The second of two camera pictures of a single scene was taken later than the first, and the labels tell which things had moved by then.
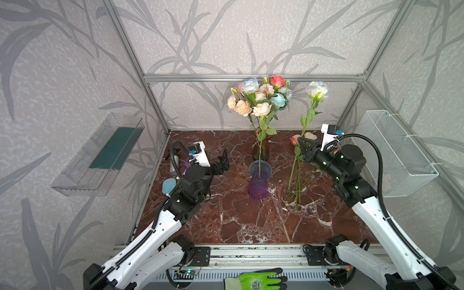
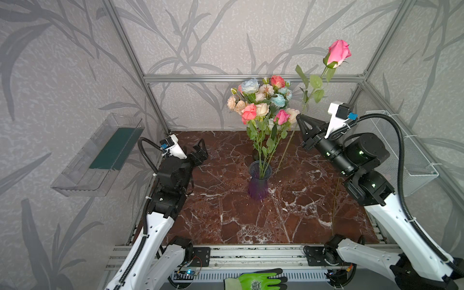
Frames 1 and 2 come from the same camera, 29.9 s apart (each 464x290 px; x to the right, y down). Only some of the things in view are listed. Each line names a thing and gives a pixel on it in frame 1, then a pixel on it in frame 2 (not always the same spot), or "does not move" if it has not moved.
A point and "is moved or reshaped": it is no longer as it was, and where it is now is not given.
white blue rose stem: (249, 88) does not move
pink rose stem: (294, 139) → (248, 113)
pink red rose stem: (277, 81) does not move
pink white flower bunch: (302, 173) → (338, 52)
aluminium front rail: (252, 257) does not move
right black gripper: (309, 153) → (309, 134)
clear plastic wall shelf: (93, 169) does not move
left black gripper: (223, 165) → (202, 154)
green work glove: (261, 280) does not move
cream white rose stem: (310, 135) is moved or reshaped
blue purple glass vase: (260, 171) does not move
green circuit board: (188, 272) does not move
